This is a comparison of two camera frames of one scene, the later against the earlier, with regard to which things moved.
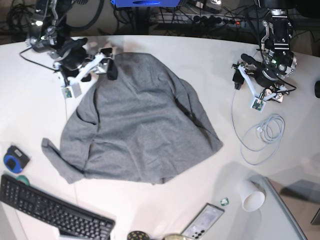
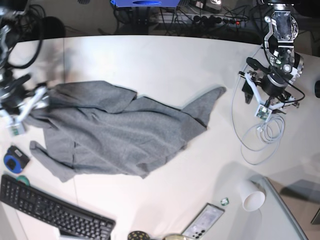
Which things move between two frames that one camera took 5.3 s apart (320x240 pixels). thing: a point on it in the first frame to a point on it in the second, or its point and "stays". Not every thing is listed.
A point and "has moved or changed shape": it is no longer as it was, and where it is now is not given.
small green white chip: (224, 201) stays
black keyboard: (70, 218) stays
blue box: (123, 3) stays
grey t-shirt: (145, 127) has moved or changed shape
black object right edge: (317, 89) stays
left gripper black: (74, 58) to (11, 97)
